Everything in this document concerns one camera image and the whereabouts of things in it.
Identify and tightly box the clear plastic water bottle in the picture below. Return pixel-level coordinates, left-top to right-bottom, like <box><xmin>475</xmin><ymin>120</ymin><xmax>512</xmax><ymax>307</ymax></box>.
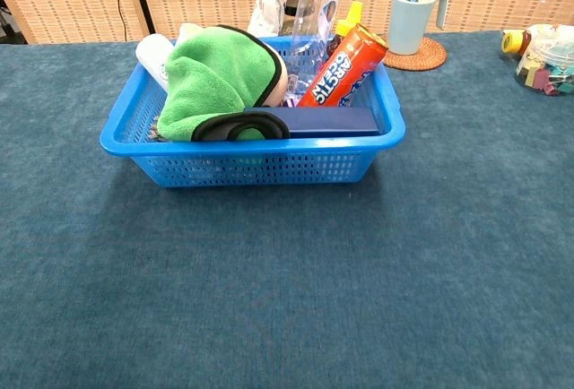
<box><xmin>283</xmin><ymin>0</ymin><xmax>341</xmax><ymax>104</ymax></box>

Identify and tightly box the teal table cloth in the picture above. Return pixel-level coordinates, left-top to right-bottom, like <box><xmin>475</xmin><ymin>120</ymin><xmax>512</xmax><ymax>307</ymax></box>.
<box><xmin>0</xmin><ymin>30</ymin><xmax>574</xmax><ymax>389</ymax></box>

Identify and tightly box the orange Arctic Ocean can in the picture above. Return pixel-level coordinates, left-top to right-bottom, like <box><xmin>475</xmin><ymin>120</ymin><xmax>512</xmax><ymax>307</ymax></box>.
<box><xmin>296</xmin><ymin>23</ymin><xmax>389</xmax><ymax>108</ymax></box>

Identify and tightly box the clear jar of binder clips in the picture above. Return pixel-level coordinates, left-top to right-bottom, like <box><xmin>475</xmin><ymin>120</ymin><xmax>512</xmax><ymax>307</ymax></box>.
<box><xmin>514</xmin><ymin>26</ymin><xmax>574</xmax><ymax>97</ymax></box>

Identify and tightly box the yellow-capped sauce bottle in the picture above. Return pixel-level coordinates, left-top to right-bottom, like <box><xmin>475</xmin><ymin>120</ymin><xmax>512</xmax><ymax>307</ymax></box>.
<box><xmin>326</xmin><ymin>1</ymin><xmax>363</xmax><ymax>58</ymax></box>

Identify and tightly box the blue plastic mesh basket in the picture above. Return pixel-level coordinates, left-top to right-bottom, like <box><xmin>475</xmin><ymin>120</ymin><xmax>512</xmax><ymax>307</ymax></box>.
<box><xmin>99</xmin><ymin>35</ymin><xmax>407</xmax><ymax>188</ymax></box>

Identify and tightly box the green cloth with black trim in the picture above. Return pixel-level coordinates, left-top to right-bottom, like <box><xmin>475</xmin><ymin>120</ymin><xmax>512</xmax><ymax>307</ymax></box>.
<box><xmin>156</xmin><ymin>24</ymin><xmax>291</xmax><ymax>143</ymax></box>

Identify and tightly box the round woven rattan coaster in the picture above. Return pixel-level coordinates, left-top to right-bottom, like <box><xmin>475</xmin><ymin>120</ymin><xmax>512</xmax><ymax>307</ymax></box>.
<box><xmin>380</xmin><ymin>34</ymin><xmax>448</xmax><ymax>72</ymax></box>

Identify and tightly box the glass jar with black lid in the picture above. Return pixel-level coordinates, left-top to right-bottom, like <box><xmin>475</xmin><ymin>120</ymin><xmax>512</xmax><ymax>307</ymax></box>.
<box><xmin>280</xmin><ymin>0</ymin><xmax>303</xmax><ymax>37</ymax></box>

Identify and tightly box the white tube bottle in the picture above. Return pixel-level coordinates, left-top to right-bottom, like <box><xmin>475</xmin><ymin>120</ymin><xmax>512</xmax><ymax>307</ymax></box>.
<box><xmin>135</xmin><ymin>33</ymin><xmax>176</xmax><ymax>92</ymax></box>

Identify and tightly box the dark blue rectangular box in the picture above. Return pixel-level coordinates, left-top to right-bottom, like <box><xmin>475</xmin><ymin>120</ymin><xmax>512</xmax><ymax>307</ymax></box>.
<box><xmin>244</xmin><ymin>106</ymin><xmax>378</xmax><ymax>140</ymax></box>

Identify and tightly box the light blue mug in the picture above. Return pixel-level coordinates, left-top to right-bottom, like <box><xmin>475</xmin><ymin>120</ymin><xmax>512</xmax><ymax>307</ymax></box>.
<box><xmin>386</xmin><ymin>0</ymin><xmax>448</xmax><ymax>56</ymax></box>

